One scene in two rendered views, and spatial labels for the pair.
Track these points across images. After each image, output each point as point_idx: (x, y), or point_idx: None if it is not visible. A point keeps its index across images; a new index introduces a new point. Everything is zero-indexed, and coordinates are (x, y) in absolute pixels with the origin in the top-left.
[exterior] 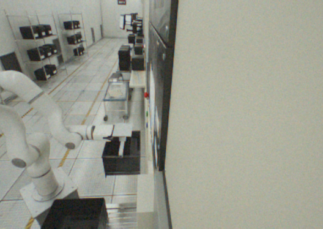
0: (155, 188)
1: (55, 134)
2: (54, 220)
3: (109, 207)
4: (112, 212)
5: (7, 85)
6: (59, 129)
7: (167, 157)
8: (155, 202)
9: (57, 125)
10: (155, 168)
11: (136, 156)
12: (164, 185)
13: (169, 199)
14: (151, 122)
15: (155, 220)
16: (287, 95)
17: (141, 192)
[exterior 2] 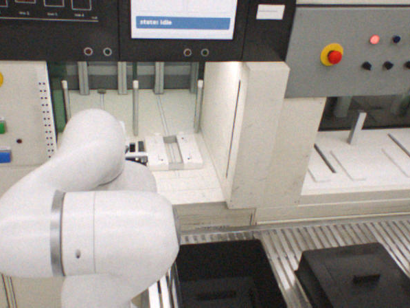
0: (301, 18)
1: (154, 185)
2: None
3: (155, 286)
4: (165, 278)
5: (125, 144)
6: (149, 170)
7: None
8: (308, 23)
9: (143, 169)
10: (263, 38)
11: (142, 144)
12: (308, 4)
13: (320, 1)
14: (196, 31)
15: (307, 41)
16: None
17: (270, 67)
